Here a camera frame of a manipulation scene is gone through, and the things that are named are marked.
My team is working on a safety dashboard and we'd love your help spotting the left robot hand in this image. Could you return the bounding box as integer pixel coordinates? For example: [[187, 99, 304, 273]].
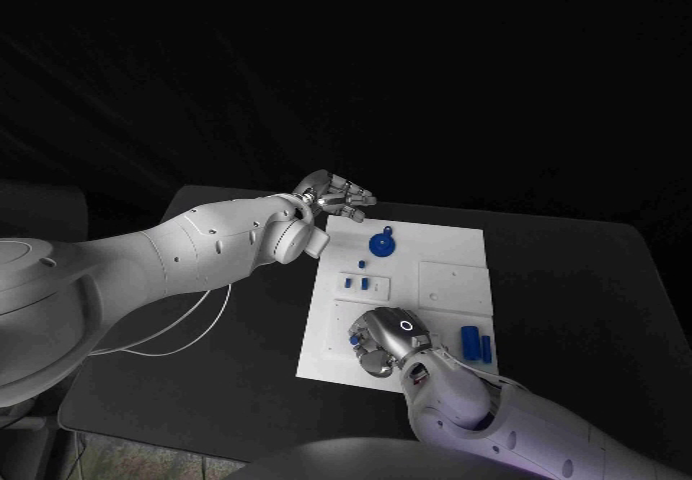
[[291, 169, 379, 224]]

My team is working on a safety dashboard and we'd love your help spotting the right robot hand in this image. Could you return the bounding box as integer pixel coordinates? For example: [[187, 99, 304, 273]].
[[346, 306, 450, 379]]

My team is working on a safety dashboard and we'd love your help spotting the white task board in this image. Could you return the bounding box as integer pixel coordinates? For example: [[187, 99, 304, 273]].
[[294, 215, 500, 395]]

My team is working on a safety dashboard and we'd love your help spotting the thick blue cylinder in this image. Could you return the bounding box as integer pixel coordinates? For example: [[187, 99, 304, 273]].
[[460, 325, 483, 362]]

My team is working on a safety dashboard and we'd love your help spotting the blue gear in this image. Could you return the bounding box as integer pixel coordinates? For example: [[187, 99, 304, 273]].
[[368, 234, 396, 259]]

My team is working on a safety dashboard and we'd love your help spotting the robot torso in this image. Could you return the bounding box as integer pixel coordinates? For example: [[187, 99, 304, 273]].
[[220, 436, 548, 480]]

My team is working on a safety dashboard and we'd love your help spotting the white cable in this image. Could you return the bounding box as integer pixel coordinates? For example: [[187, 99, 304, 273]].
[[121, 282, 233, 358], [88, 288, 212, 356]]

